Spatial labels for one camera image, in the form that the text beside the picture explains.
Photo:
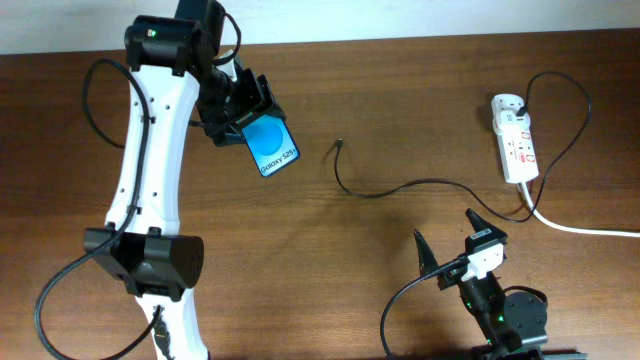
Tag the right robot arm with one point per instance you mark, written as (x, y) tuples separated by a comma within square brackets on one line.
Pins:
[(513, 319)]

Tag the blue Galaxy smartphone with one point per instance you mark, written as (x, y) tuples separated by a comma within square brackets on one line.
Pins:
[(271, 144)]

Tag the white charger adapter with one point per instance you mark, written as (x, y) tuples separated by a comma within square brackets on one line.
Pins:
[(506, 120)]

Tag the white power strip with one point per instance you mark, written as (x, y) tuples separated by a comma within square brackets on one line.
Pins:
[(519, 162)]

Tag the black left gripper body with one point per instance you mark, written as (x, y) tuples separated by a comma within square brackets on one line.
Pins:
[(224, 100)]

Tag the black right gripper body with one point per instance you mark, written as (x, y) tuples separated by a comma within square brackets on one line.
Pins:
[(455, 272)]

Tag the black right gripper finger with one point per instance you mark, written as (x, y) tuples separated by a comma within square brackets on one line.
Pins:
[(428, 265), (484, 232)]

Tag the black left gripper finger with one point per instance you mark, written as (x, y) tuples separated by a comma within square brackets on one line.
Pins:
[(225, 134), (263, 101)]

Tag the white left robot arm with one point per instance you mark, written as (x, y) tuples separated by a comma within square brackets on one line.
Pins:
[(179, 78)]

